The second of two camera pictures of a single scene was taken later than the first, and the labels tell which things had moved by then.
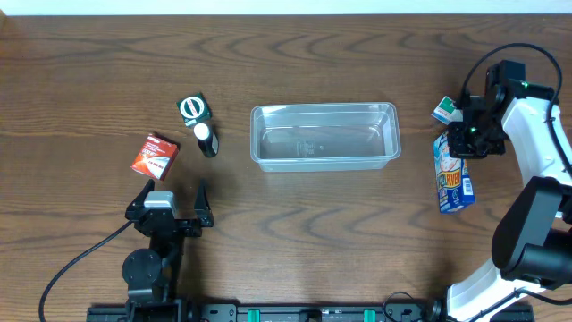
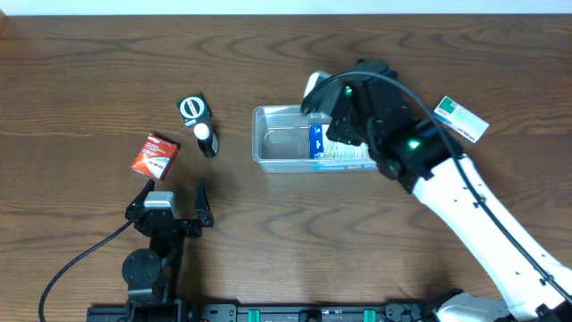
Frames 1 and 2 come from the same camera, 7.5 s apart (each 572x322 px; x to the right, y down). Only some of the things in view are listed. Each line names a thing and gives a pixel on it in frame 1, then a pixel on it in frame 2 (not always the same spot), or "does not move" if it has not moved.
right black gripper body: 467,146 → 319,101
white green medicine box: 445,111 does not move
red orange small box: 155,156 does not move
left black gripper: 204,216 does not move
